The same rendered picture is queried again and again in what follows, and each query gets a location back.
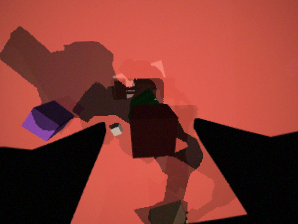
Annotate purple block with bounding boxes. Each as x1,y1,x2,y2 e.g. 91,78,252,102
21,100,74,142

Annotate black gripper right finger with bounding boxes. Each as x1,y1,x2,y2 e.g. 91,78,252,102
194,118,298,214

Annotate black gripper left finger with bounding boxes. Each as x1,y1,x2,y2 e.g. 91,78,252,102
0,122,106,224

